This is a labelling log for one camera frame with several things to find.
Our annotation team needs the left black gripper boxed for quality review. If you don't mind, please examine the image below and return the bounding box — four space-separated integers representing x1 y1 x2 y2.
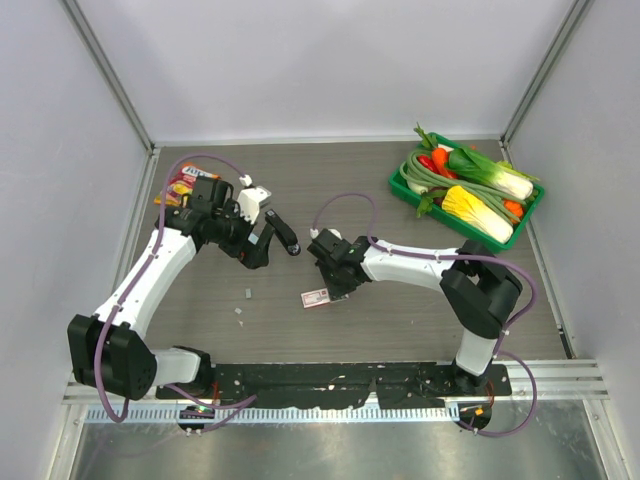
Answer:
211 199 273 268

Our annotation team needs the red staple box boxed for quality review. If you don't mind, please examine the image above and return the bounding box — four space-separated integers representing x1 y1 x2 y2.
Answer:
301 288 349 309

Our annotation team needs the black large stapler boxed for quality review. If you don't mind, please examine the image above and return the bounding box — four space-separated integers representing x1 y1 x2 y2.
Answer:
265 209 301 256

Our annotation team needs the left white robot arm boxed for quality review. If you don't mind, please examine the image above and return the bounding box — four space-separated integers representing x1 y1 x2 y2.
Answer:
67 177 274 400

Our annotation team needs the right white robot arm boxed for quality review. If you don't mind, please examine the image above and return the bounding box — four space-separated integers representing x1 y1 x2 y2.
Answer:
308 229 522 395

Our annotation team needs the orange candy bag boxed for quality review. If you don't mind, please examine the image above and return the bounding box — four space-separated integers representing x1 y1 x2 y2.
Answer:
154 162 220 206

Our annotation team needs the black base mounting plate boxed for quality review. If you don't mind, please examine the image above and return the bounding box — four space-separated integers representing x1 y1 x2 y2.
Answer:
177 362 512 410

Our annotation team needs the yellow napa cabbage toy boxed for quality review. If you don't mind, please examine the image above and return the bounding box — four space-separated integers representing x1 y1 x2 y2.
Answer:
441 186 513 244

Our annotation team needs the red chili pepper toy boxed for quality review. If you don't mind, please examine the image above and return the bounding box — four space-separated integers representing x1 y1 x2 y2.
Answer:
417 155 440 175

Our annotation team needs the green plastic tray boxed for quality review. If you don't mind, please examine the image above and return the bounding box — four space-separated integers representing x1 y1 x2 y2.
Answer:
388 131 547 254

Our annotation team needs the green bok choy toy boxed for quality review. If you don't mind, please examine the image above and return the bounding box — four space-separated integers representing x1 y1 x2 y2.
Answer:
446 147 534 201

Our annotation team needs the green long beans toy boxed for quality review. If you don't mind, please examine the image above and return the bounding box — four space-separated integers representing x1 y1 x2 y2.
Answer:
399 150 525 223

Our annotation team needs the small orange carrot toy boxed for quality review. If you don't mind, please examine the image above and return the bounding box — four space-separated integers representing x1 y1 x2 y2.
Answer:
503 199 524 219

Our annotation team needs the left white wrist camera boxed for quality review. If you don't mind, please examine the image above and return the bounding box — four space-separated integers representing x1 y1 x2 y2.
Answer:
237 174 272 225

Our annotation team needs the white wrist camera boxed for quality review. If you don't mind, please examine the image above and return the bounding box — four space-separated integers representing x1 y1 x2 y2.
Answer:
237 174 272 225
309 228 343 240

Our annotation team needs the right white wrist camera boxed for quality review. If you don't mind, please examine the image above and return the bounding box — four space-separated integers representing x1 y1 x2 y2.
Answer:
309 228 343 240

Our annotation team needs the white slotted cable duct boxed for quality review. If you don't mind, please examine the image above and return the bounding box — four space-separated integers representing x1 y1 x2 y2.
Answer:
87 403 460 425

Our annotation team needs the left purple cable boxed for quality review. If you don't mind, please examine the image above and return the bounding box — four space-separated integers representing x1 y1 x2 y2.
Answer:
93 153 259 434

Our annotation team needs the purple cable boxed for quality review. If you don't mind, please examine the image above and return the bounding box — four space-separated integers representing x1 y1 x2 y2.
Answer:
310 192 540 437
93 153 259 434

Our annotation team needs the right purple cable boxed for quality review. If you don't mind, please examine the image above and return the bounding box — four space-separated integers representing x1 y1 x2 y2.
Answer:
310 192 540 437

